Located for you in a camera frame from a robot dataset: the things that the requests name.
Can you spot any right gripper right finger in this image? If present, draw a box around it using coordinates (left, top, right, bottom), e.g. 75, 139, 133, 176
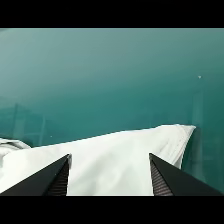
148, 152, 224, 197

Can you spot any white T-shirt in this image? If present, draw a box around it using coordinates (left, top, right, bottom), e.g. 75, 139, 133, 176
0, 123, 197, 197

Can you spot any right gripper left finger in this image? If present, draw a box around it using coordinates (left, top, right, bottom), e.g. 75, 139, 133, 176
0, 153, 73, 197

